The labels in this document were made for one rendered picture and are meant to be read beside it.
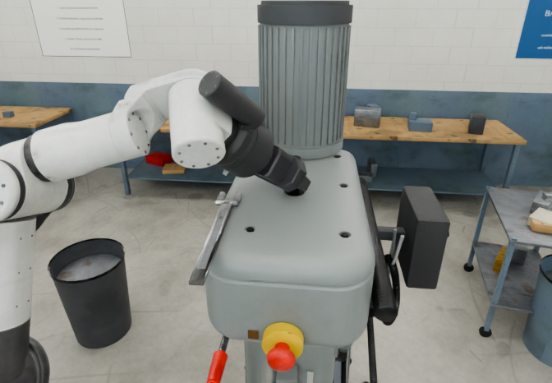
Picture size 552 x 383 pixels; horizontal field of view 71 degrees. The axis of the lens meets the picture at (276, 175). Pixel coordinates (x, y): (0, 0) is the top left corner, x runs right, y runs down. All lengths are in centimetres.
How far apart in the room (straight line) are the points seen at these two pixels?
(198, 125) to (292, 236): 23
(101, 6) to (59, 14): 57
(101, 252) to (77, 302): 44
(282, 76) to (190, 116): 38
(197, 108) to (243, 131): 8
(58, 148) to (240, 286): 30
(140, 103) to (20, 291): 30
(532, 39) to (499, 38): 35
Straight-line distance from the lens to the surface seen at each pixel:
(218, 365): 66
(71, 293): 286
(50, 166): 57
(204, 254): 55
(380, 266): 69
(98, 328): 305
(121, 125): 52
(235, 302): 59
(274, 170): 59
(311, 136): 84
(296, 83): 81
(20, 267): 63
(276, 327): 59
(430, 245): 105
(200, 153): 48
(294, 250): 56
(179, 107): 50
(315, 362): 86
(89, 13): 559
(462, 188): 493
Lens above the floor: 222
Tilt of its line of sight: 25 degrees down
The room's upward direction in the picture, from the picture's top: straight up
